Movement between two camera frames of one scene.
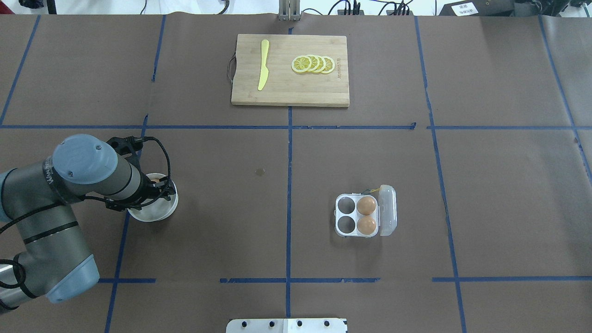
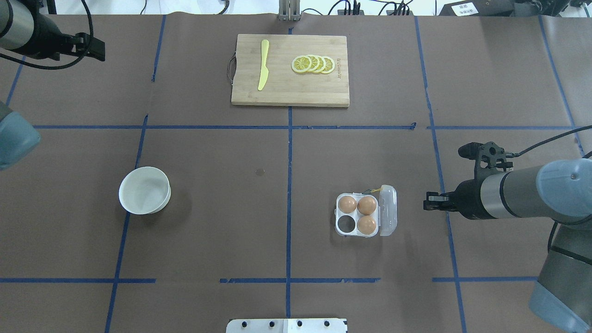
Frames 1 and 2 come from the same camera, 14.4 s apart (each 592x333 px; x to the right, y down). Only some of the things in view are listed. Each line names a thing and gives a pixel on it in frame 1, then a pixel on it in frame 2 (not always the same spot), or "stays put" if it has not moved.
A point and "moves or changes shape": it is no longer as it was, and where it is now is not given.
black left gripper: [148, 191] → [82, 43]
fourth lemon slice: [329, 65] stays put
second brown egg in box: [366, 225] stays put
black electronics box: [492, 8] stays put
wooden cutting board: [284, 86] stays put
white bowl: [159, 210] moves or changes shape
